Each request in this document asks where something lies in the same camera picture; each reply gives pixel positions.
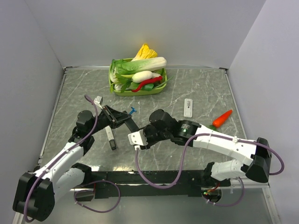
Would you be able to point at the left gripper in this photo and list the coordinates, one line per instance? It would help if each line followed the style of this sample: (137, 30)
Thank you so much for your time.
(114, 116)

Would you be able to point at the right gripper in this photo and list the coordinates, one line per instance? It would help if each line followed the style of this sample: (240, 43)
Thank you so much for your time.
(145, 128)

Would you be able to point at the white battery cover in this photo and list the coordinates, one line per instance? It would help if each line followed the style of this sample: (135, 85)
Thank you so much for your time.
(188, 107)

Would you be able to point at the black remote control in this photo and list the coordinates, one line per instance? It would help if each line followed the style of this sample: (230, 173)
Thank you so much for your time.
(131, 125)

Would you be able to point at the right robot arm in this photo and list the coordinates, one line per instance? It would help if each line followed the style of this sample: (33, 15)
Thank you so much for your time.
(250, 158)

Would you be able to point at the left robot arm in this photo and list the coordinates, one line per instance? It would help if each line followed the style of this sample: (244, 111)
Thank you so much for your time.
(38, 192)

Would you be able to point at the green parsley sprig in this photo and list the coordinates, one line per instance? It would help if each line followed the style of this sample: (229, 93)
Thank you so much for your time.
(119, 82)

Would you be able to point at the green plastic tray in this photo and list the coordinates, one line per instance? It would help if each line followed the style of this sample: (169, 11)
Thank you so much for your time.
(148, 89)

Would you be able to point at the white toy radish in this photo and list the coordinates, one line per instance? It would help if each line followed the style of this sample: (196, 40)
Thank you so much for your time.
(143, 75)

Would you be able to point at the long green napa cabbage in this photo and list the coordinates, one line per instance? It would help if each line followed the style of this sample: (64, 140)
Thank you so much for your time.
(132, 67)

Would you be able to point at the small green bok choy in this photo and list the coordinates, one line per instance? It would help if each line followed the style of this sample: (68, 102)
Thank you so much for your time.
(114, 63)

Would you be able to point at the red chili pepper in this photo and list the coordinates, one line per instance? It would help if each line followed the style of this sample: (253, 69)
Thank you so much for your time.
(149, 81)

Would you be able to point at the orange toy carrot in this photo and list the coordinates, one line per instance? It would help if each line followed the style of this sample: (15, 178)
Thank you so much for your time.
(217, 123)

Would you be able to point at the yellow toy cabbage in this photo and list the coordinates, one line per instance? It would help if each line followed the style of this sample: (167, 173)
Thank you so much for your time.
(145, 52)

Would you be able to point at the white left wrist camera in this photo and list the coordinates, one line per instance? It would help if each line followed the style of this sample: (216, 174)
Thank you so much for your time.
(98, 101)

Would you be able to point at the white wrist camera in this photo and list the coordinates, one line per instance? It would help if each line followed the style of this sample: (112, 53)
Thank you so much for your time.
(137, 139)
(98, 101)

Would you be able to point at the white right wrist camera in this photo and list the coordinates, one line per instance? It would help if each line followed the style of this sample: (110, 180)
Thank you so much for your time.
(137, 139)

